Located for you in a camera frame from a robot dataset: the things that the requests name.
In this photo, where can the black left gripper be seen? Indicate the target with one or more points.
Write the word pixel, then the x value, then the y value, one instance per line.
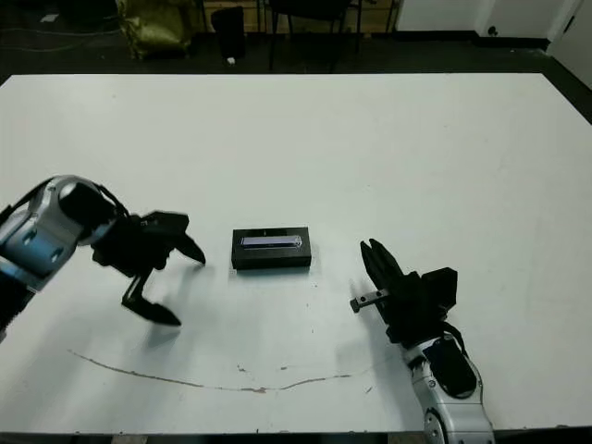
pixel 131 250

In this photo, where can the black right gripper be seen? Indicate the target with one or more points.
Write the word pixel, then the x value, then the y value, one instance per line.
pixel 411 305

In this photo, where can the black box lid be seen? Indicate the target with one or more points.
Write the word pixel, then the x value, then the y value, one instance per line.
pixel 270 250

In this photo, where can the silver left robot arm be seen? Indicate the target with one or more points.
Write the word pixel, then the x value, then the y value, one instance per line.
pixel 41 231

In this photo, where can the black box white insert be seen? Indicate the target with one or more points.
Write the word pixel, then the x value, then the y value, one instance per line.
pixel 272 267

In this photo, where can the crinkled plastic bag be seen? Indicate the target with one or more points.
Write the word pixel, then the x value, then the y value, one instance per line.
pixel 155 28

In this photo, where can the black waste bin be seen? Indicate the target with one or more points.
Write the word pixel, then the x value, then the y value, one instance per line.
pixel 229 32

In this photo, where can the small black door stopper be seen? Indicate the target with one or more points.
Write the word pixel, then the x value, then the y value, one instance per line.
pixel 492 31

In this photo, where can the white paper sheet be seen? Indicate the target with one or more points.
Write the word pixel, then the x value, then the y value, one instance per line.
pixel 49 18

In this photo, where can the white door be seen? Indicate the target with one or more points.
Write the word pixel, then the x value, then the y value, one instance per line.
pixel 578 41

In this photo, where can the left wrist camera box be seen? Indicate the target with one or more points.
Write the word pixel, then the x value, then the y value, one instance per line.
pixel 166 224

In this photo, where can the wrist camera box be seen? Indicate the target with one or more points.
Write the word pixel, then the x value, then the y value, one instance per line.
pixel 441 287
pixel 166 224

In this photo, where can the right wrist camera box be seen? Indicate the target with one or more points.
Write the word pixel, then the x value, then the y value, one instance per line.
pixel 441 287

